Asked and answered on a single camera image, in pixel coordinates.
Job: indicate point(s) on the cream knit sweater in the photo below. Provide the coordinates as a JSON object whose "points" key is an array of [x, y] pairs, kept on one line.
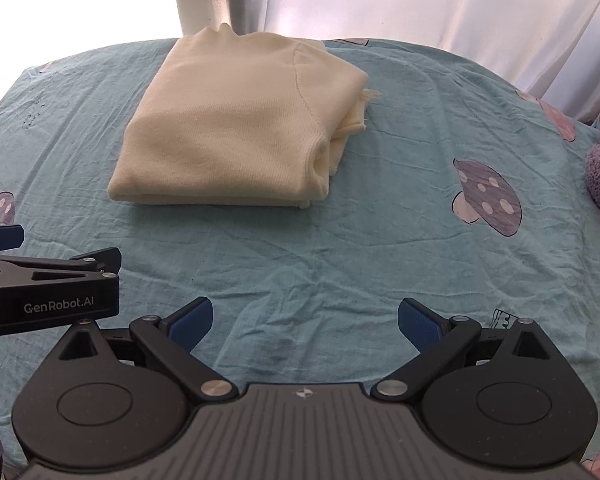
{"points": [[220, 130]]}

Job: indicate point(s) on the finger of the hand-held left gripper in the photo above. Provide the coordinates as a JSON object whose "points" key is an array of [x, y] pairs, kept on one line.
{"points": [[92, 262], [2, 237]]}

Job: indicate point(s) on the white curtain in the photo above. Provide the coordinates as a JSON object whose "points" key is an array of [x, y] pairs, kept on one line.
{"points": [[430, 5]]}

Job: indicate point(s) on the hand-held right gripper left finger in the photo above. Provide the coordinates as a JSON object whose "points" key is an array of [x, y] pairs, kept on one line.
{"points": [[194, 321]]}

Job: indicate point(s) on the teal mushroom print bedsheet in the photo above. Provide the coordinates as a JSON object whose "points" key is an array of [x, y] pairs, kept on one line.
{"points": [[380, 220]]}

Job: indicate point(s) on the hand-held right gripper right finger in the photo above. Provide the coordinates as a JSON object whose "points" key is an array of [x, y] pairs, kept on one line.
{"points": [[420, 324]]}

